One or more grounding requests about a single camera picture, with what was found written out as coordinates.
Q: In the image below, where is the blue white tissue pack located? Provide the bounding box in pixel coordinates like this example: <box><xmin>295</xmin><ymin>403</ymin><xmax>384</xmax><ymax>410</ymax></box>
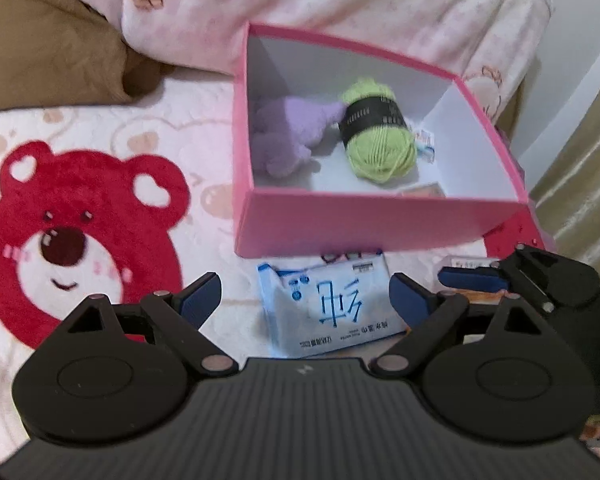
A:
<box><xmin>258</xmin><ymin>252</ymin><xmax>406</xmax><ymax>359</ymax></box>

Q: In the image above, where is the purple plush toy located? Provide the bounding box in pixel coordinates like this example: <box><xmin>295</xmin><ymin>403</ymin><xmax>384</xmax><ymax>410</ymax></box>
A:
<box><xmin>250</xmin><ymin>96</ymin><xmax>347</xmax><ymax>179</ymax></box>

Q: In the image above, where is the gold cap foundation bottle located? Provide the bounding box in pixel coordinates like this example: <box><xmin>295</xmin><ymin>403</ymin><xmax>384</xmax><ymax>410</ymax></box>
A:
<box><xmin>399</xmin><ymin>182</ymin><xmax>445</xmax><ymax>198</ymax></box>

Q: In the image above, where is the small peach cosmetic item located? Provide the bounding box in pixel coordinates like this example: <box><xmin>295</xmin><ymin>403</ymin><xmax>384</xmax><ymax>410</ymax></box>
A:
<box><xmin>440</xmin><ymin>255</ymin><xmax>498</xmax><ymax>269</ymax></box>

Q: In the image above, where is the beige striped curtain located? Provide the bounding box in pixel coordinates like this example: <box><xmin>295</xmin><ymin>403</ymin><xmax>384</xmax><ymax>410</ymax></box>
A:
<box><xmin>532</xmin><ymin>92</ymin><xmax>600</xmax><ymax>274</ymax></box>

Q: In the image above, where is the white red bear blanket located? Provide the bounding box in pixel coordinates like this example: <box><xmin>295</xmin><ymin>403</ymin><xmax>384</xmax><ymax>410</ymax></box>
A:
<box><xmin>0</xmin><ymin>66</ymin><xmax>546</xmax><ymax>466</ymax></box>

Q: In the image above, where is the small white blue box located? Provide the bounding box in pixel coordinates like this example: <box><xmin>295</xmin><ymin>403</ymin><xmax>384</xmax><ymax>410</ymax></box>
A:
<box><xmin>414</xmin><ymin>129</ymin><xmax>436</xmax><ymax>164</ymax></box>

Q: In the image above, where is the green yarn ball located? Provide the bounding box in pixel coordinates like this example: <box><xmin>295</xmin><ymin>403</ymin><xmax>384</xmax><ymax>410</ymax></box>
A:
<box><xmin>339</xmin><ymin>78</ymin><xmax>417</xmax><ymax>184</ymax></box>

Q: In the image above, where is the pink cardboard box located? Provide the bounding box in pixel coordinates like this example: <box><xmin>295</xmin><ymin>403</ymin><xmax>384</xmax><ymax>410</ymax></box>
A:
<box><xmin>233</xmin><ymin>24</ymin><xmax>529</xmax><ymax>258</ymax></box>

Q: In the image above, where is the pink cartoon pillow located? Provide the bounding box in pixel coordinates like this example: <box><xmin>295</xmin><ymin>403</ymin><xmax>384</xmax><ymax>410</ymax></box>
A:
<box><xmin>80</xmin><ymin>0</ymin><xmax>552</xmax><ymax>118</ymax></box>

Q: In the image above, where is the brown pillow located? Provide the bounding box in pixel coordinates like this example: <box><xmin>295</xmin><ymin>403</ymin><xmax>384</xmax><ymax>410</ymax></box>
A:
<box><xmin>0</xmin><ymin>0</ymin><xmax>168</xmax><ymax>111</ymax></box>

